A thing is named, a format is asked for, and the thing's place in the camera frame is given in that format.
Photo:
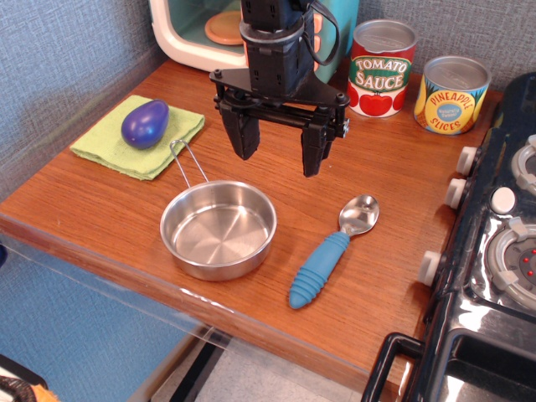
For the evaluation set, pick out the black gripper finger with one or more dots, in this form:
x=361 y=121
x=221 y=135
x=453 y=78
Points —
x=316 y=141
x=243 y=130

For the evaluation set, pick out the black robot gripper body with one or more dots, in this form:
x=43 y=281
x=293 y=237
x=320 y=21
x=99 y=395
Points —
x=279 y=83

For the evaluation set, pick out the purple toy eggplant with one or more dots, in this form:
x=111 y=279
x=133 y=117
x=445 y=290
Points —
x=145 y=126

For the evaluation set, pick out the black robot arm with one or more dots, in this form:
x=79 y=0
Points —
x=274 y=16

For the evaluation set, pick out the small steel pot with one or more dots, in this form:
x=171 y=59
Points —
x=219 y=230

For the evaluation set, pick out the teal toy microwave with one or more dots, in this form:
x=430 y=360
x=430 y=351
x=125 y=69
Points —
x=179 y=28

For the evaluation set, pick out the tomato sauce can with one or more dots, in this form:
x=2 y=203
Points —
x=380 y=64

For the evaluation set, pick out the pineapple slices can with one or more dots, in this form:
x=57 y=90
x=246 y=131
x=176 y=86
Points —
x=451 y=94

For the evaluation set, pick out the green folded cloth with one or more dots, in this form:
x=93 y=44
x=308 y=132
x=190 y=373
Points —
x=103 y=143

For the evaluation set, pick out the black toy stove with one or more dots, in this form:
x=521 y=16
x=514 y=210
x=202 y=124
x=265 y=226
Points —
x=479 y=342

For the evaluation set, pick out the spoon with blue handle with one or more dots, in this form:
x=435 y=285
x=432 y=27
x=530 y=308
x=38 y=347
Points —
x=357 y=217

